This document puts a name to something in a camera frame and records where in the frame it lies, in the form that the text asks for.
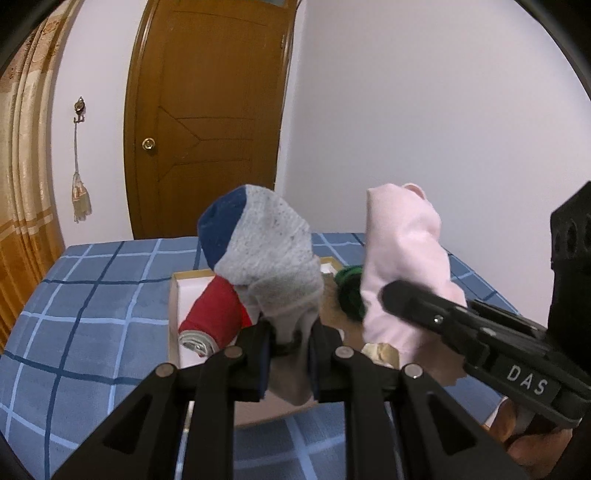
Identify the curtain tieback tassel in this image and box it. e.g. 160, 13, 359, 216
71, 121, 93, 223

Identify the pink underwear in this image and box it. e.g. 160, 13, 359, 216
360, 182, 468, 388

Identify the green and black underwear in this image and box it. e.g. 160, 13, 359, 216
333, 264, 368, 320

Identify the beige patterned curtain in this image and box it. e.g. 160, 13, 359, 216
0, 0, 84, 356

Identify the cardboard box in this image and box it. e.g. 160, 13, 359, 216
167, 256, 467, 431

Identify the brown wooden door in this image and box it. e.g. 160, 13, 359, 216
124, 0, 303, 241

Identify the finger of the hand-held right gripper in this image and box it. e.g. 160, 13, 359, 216
380, 281, 549, 366

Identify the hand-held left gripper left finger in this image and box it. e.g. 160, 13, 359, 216
51, 320, 274, 480

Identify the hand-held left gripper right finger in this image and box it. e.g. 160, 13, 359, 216
308, 322, 527, 480

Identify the red rolled sock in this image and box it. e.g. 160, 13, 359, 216
178, 277, 259, 358

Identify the blue plaid bed sheet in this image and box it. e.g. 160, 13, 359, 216
0, 231, 522, 480

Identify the grey and blue sock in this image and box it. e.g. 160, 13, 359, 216
198, 184, 324, 406

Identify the person's right hand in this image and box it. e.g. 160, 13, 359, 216
489, 401, 573, 480

